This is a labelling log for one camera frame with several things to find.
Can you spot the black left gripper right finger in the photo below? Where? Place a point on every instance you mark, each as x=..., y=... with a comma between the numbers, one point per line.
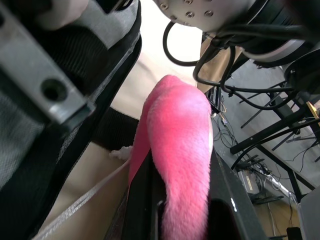
x=230, y=220

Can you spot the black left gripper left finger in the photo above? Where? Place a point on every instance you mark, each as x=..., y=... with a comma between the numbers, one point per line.
x=142, y=200

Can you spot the pink fuzzy cloth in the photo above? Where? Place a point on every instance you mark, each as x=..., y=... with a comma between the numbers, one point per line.
x=180, y=140

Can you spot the yellow tag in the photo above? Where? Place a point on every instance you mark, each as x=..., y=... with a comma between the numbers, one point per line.
x=311, y=109

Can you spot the black and grey fabric harness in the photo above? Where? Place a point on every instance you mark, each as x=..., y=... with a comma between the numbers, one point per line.
x=82, y=52

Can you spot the black and silver robot joint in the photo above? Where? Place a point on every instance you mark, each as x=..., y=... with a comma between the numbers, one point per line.
x=272, y=47

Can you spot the silver robot body with screws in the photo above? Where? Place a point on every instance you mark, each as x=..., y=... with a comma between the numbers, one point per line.
x=190, y=12

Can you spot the black metal table frame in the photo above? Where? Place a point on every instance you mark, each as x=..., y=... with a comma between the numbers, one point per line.
x=270, y=130

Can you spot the black aluminium profile post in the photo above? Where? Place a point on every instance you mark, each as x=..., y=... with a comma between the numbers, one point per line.
x=215, y=98

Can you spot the grey metal bracket with hole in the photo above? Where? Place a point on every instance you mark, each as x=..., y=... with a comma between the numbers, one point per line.
x=30, y=70

